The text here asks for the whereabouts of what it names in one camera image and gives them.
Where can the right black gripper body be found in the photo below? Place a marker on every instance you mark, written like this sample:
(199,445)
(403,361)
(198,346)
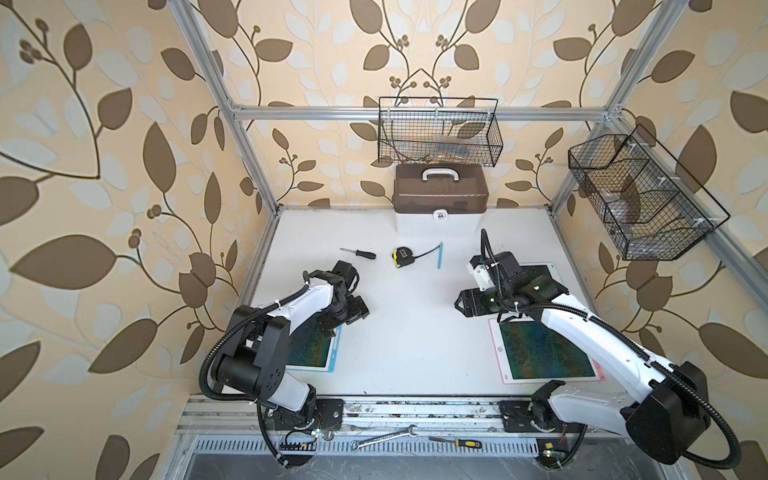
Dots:
(488,301)

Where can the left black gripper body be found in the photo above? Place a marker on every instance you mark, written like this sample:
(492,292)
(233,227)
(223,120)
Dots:
(349,311)

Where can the pink writing tablet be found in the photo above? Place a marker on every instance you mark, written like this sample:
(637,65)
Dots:
(528,352)

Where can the blue writing tablet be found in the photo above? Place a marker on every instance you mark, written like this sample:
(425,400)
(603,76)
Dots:
(535,270)
(312,350)

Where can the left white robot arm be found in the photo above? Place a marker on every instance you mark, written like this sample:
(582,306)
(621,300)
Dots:
(249,362)

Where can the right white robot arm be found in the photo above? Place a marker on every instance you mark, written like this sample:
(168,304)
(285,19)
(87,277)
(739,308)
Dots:
(659,405)

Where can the small black screwdriver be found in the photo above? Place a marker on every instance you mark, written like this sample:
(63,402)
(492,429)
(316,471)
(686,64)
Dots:
(360,253)

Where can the black yellow tape measure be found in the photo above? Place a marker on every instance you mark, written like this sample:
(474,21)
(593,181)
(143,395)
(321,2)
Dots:
(404,256)

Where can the brown white toolbox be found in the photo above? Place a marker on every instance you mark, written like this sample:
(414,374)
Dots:
(445,199)

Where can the silver wrench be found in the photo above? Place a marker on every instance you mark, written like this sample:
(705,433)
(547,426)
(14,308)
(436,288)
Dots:
(410,431)

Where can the yellow black screwdriver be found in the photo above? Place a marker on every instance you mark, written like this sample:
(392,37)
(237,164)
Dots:
(458,443)

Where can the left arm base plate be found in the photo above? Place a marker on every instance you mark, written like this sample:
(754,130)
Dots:
(323,414)

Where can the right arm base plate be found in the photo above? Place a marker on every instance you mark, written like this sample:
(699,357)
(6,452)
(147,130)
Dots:
(517,417)

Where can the right wire basket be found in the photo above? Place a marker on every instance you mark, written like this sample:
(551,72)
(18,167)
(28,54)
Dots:
(652,205)

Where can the wire basket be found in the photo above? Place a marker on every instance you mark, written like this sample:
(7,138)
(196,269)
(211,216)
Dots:
(652,205)
(439,130)

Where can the back wire basket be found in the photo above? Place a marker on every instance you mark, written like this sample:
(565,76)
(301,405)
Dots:
(439,130)

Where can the aluminium front rail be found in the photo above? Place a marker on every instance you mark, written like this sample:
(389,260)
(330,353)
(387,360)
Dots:
(474,416)

